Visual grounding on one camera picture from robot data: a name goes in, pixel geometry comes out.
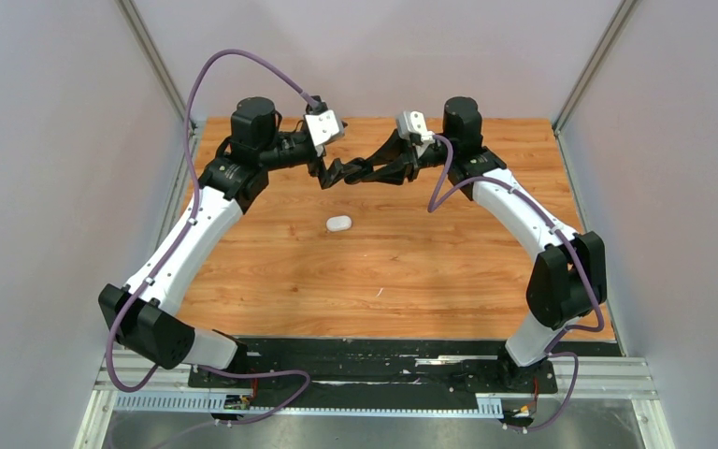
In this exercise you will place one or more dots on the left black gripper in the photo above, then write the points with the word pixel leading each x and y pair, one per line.
pixel 336 171

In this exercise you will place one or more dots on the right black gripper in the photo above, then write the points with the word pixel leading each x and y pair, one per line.
pixel 391 153

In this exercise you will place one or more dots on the white earbud charging case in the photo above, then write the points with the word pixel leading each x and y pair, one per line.
pixel 338 223

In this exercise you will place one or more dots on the black earbud charging case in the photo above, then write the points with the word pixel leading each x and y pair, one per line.
pixel 355 174

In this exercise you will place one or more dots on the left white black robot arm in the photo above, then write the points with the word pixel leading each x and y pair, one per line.
pixel 142 313

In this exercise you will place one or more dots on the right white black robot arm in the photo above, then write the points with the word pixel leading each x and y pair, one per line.
pixel 568 278

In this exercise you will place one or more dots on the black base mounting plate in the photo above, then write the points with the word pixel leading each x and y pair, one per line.
pixel 377 374

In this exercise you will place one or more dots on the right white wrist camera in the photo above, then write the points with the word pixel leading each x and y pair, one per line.
pixel 411 126

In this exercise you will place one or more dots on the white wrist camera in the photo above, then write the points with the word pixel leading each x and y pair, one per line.
pixel 324 128
pixel 411 126

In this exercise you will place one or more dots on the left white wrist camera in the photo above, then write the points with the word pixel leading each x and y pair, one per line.
pixel 324 128

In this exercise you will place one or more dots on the left aluminium corner post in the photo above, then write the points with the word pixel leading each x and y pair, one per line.
pixel 146 43

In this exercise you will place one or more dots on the aluminium corner post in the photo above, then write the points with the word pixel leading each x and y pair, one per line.
pixel 146 43
pixel 604 45

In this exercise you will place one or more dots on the right aluminium corner post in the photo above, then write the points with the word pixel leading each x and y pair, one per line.
pixel 604 45

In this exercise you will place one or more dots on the aluminium front rail frame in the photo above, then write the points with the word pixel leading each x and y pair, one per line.
pixel 591 380

